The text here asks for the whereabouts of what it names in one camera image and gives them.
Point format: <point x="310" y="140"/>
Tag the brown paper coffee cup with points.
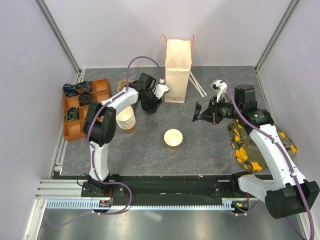
<point x="173" y="138"/>

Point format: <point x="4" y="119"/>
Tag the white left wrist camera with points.
<point x="161" y="89"/>

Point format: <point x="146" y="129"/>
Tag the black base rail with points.
<point x="116" y="186"/>

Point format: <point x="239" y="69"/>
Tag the dark patterned rolled sock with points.
<point x="86" y="86"/>

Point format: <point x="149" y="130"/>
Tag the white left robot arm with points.
<point x="100" y="122"/>

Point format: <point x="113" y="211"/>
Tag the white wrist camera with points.
<point x="221" y="88"/>
<point x="161" y="89"/>

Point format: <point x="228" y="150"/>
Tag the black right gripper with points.
<point x="211" y="114"/>

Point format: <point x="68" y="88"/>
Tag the grey slotted cable duct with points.
<point x="87" y="204"/>

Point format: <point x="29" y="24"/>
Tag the black plastic cup lid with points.
<point x="197" y="112"/>

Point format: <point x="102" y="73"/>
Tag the white paper takeout bag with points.
<point x="178" y="62"/>

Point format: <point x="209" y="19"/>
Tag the black brown rolled sock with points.
<point x="85" y="98"/>

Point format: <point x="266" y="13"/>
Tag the blue yellow rolled sock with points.
<point x="72" y="114"/>

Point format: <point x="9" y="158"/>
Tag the orange compartment organizer tray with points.
<point x="73" y="130"/>

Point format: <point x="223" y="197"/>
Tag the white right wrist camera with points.
<point x="221" y="88"/>

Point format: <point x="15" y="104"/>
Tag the camouflage yellow green cloth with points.
<point x="244" y="149"/>

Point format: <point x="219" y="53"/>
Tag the blue patterned rolled sock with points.
<point x="69" y="90"/>

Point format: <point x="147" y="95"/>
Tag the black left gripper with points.
<point x="153" y="107"/>

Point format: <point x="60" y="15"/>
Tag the cardboard cup carrier tray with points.
<point x="122" y="84"/>

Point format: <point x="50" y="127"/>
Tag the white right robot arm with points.
<point x="290" y="193"/>

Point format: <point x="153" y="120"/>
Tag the stack of paper cups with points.
<point x="126" y="120"/>

